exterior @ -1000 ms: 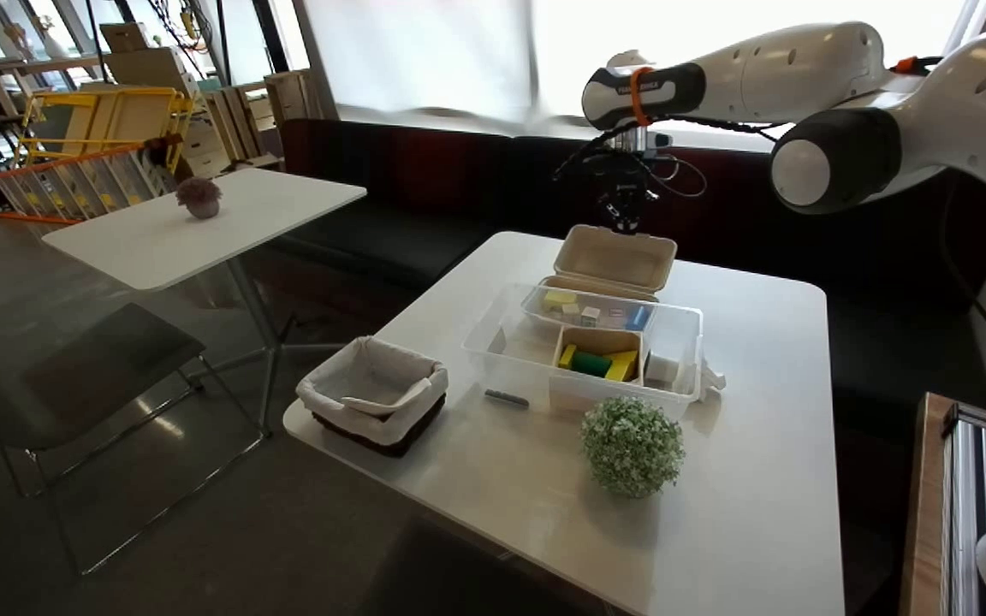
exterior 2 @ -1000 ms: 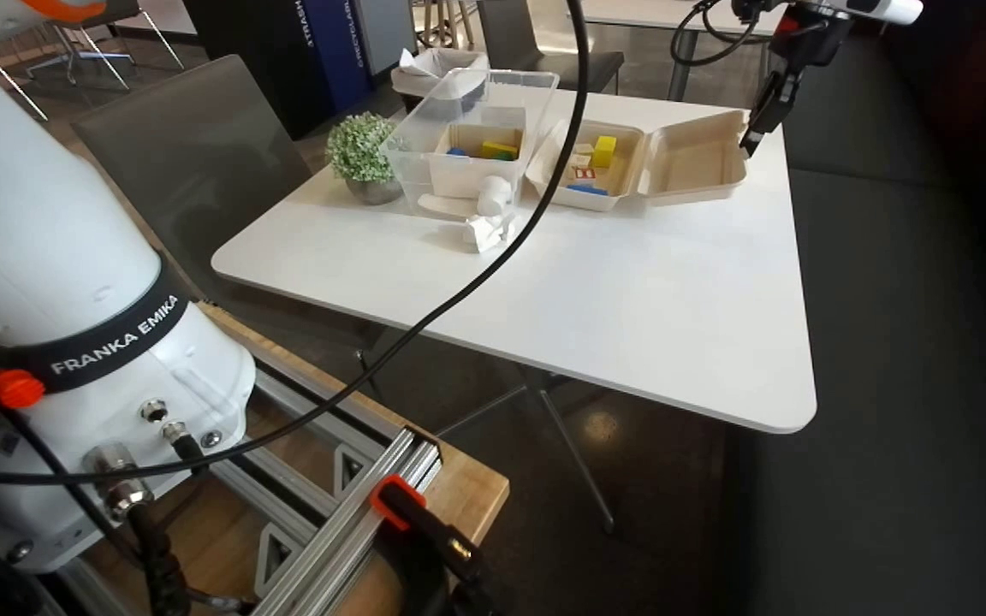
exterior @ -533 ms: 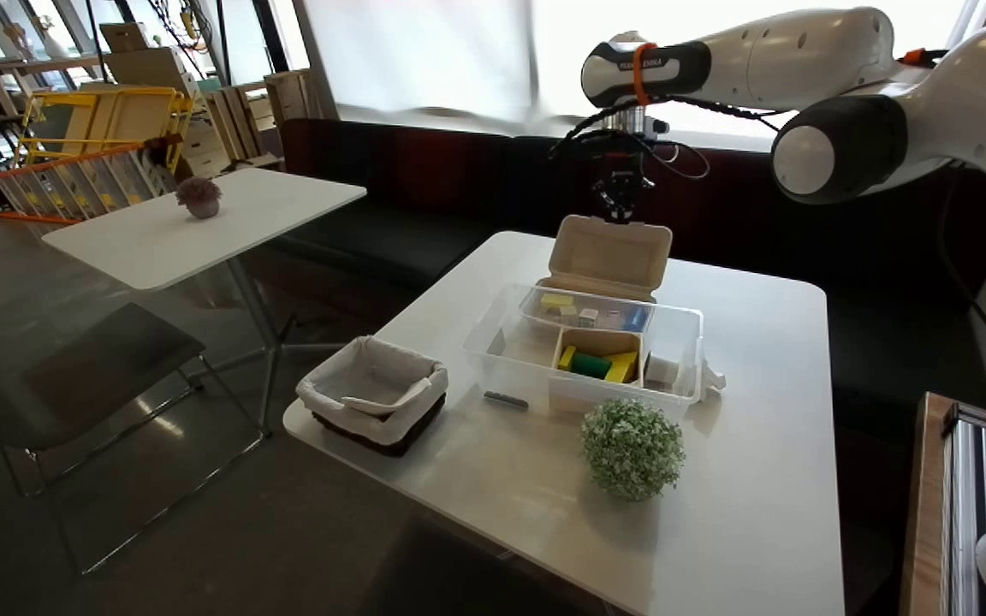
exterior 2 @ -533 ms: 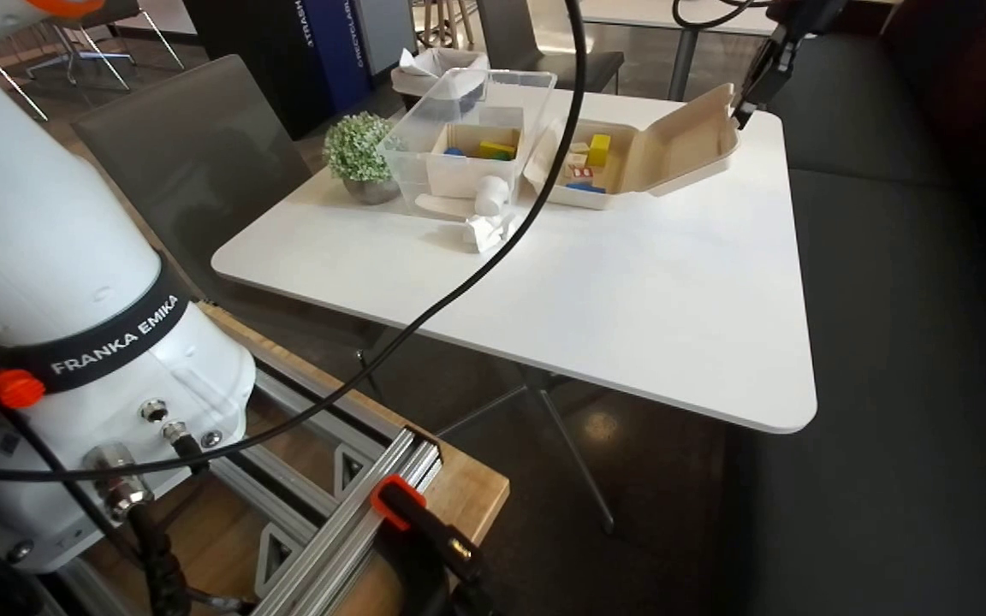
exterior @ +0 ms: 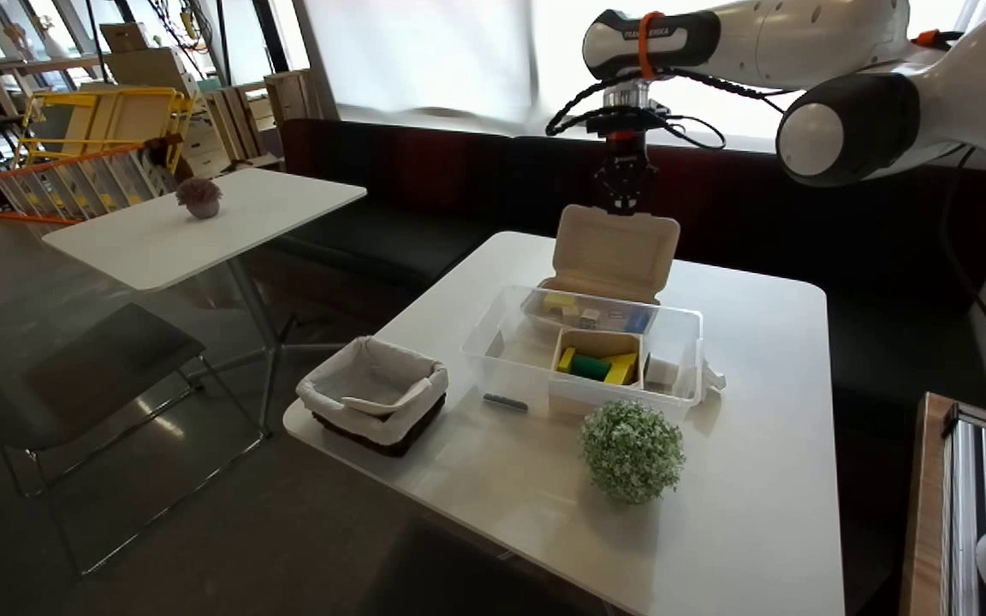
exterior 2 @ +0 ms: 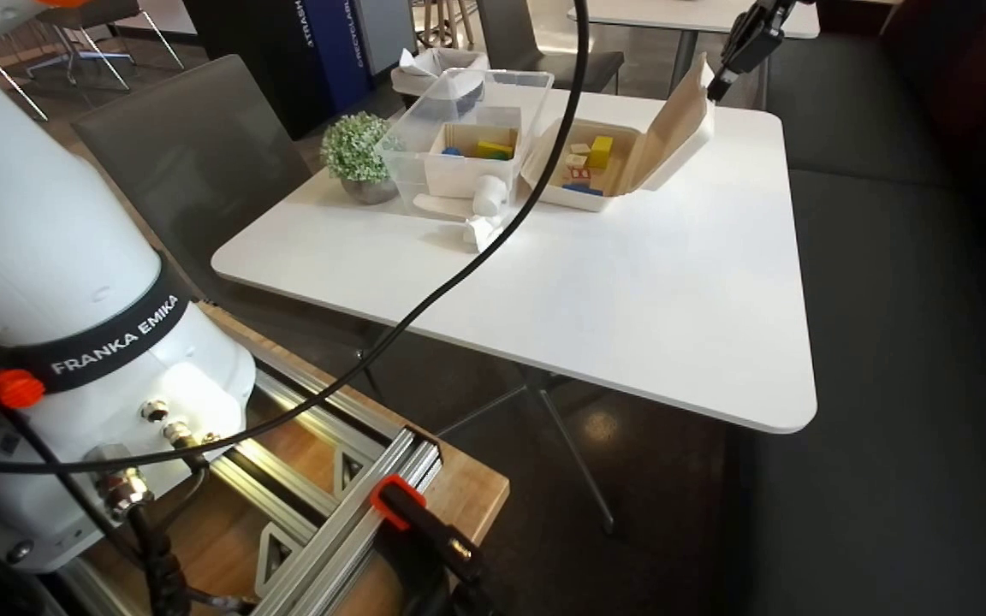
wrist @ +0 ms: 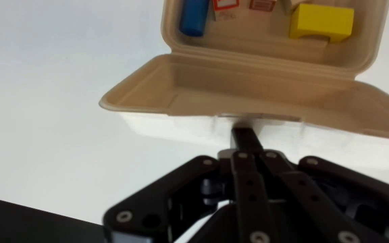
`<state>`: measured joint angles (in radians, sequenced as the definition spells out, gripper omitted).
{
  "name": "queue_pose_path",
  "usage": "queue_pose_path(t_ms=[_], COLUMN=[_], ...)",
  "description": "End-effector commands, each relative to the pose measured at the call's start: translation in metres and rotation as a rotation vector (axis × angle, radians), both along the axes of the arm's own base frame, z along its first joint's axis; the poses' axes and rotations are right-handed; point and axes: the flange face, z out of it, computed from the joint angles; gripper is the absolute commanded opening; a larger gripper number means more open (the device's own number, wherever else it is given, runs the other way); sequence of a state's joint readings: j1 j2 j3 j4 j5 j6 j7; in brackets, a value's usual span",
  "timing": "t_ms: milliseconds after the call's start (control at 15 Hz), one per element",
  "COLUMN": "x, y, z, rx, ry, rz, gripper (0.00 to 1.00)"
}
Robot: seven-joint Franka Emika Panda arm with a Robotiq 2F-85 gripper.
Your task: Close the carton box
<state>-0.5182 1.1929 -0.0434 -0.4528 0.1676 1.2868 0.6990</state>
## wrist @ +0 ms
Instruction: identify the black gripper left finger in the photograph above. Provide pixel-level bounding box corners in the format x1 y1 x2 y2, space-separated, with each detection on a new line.
102 127 276 243

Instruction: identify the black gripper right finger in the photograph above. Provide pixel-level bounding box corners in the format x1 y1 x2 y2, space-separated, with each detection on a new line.
247 127 389 243

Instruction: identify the beige clamshell carton box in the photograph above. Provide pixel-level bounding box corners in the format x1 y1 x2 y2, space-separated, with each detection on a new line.
98 0 389 144

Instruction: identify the yellow rectangular block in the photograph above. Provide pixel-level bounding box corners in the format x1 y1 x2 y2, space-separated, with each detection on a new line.
287 3 356 45

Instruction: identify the blue rectangular block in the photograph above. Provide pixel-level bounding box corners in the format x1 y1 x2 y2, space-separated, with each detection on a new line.
178 0 211 38

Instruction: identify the white block red print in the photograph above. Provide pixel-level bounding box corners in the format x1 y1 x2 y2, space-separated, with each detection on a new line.
247 0 276 14
210 0 241 22

